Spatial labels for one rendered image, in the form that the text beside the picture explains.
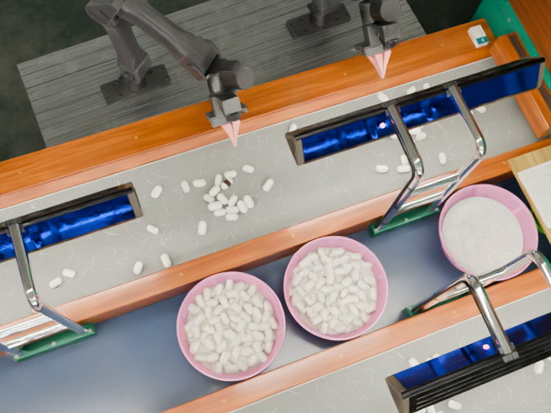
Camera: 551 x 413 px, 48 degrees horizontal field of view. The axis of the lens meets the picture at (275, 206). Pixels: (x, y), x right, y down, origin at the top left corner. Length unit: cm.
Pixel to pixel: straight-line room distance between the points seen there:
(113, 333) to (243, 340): 34
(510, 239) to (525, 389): 39
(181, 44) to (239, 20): 52
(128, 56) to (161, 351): 77
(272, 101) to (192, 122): 23
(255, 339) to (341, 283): 26
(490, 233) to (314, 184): 49
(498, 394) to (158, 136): 110
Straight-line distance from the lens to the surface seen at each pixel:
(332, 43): 198
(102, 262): 164
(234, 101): 149
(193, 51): 152
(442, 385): 125
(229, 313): 158
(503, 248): 176
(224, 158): 169
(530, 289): 173
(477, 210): 178
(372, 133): 139
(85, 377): 166
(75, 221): 131
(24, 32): 292
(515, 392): 170
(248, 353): 156
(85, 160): 171
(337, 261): 162
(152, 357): 164
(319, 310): 160
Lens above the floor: 229
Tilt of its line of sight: 71 degrees down
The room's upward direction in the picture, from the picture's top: 10 degrees clockwise
